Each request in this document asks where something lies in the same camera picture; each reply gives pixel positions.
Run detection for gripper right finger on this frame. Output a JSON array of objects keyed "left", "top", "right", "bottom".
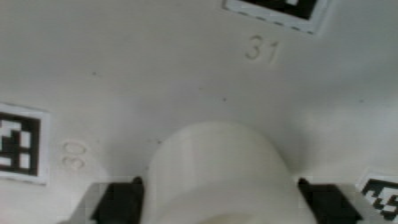
[{"left": 296, "top": 178, "right": 362, "bottom": 224}]

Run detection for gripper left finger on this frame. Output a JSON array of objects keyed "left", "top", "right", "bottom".
[{"left": 90, "top": 176, "right": 145, "bottom": 224}]

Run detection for white round table top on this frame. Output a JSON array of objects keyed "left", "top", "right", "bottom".
[{"left": 0, "top": 0, "right": 398, "bottom": 224}]

